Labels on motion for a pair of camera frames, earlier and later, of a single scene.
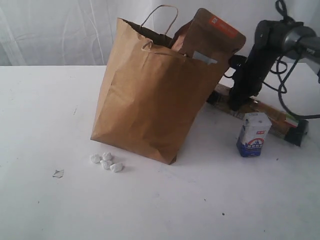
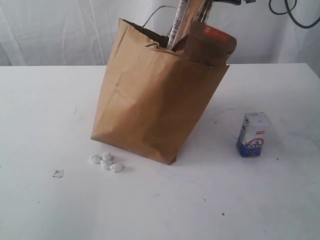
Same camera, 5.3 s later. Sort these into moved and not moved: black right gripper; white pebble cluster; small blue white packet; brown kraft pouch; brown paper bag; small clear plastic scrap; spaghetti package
Moved: black right gripper; brown kraft pouch; spaghetti package
Not moved: white pebble cluster; small blue white packet; brown paper bag; small clear plastic scrap
